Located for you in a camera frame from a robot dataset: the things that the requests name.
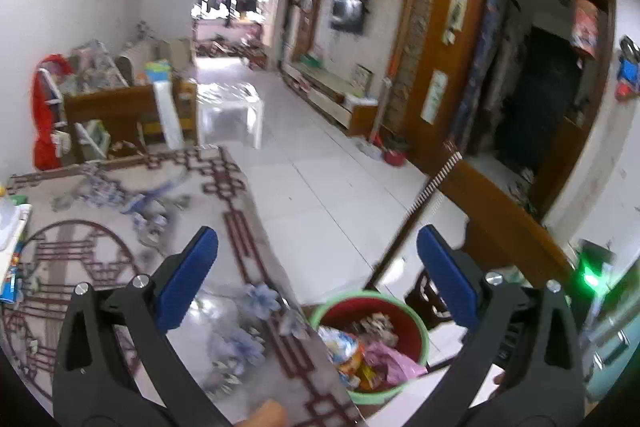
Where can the red bucket green rim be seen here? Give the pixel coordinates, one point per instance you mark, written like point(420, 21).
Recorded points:
point(405, 322)

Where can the red hanging decoration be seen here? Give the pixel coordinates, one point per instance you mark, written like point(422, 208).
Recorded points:
point(585, 29)

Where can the short wall scroll painting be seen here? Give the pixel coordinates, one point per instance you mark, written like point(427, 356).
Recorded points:
point(435, 97)

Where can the colourful toy box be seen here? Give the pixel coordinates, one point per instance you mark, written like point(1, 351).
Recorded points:
point(157, 72)

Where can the blue white strip wrapper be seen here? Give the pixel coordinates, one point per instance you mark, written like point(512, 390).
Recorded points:
point(150, 199)

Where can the red garment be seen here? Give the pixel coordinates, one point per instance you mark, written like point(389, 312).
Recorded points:
point(45, 117)

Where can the wooden sofa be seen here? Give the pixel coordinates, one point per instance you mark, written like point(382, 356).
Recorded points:
point(115, 107)

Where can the wooden lattice screen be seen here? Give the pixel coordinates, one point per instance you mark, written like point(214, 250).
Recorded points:
point(425, 32)

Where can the framed puzzle picture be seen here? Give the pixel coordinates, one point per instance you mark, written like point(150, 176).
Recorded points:
point(362, 77)

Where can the pink snack bag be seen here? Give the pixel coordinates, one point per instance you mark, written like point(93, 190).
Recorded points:
point(395, 364)

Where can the leaning picture book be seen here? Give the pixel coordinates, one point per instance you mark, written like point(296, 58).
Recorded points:
point(95, 139)

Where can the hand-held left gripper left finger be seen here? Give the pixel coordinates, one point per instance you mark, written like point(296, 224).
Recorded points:
point(187, 282)

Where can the wooden television cabinet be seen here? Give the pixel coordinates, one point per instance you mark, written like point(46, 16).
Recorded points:
point(330, 97)

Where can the carved wooden dining chair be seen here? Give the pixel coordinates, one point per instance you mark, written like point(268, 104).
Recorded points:
point(500, 212)

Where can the colourful hanging bag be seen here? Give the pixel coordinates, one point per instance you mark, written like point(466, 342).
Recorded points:
point(627, 72)

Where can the white drying rack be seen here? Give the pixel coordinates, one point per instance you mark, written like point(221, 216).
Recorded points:
point(95, 57)

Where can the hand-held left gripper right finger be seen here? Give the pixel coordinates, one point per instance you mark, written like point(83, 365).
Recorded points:
point(447, 277)

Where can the red mop bucket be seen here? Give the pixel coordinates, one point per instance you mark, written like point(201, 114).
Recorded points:
point(395, 157)

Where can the blue picture book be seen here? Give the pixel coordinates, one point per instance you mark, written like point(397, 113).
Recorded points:
point(10, 287)

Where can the dark entrance door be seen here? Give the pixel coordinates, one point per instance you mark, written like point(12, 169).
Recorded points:
point(540, 107)

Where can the white foam board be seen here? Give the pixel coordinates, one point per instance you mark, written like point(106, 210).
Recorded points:
point(170, 117)

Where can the blue patterned door curtain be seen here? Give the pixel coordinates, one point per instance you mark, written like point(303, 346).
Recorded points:
point(485, 72)

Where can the white tray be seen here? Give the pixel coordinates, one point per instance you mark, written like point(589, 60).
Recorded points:
point(12, 227)

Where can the orange snack bag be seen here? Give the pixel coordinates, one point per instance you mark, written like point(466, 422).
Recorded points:
point(347, 352)

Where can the person's left hand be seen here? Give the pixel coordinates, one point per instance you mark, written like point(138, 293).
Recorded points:
point(265, 414)

